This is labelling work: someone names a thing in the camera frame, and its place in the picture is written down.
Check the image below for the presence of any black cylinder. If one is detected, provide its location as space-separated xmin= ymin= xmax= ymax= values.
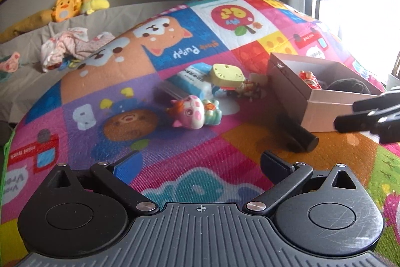
xmin=276 ymin=113 xmax=319 ymax=152

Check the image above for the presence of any black plush toy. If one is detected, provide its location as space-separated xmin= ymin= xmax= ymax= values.
xmin=327 ymin=78 xmax=371 ymax=94

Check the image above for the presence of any red hooded doll figure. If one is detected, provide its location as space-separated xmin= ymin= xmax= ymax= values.
xmin=298 ymin=71 xmax=322 ymax=90

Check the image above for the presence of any small cartoon figure keychain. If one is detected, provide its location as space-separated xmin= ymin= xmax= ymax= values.
xmin=227 ymin=73 xmax=268 ymax=102

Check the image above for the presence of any pink pig squishy toy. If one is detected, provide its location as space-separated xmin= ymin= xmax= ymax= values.
xmin=166 ymin=95 xmax=223 ymax=129

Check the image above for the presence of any blue white tissue pack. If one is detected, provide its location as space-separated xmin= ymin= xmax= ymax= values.
xmin=159 ymin=62 xmax=218 ymax=100

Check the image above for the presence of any white cardboard box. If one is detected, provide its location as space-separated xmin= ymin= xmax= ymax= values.
xmin=266 ymin=53 xmax=382 ymax=132

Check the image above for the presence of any colourful cartoon play mat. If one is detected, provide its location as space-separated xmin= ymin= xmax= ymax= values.
xmin=1 ymin=0 xmax=383 ymax=266

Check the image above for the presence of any crumpled pink white cloth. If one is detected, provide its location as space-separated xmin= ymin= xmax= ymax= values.
xmin=40 ymin=27 xmax=115 ymax=73

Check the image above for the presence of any small pink cloth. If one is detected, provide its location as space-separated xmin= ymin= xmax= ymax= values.
xmin=0 ymin=52 xmax=20 ymax=73

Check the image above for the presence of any yellow green plush toy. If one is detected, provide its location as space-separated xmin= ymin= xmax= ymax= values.
xmin=80 ymin=0 xmax=110 ymax=15

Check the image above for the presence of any yellow tiger plush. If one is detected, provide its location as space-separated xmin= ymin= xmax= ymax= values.
xmin=51 ymin=0 xmax=81 ymax=22

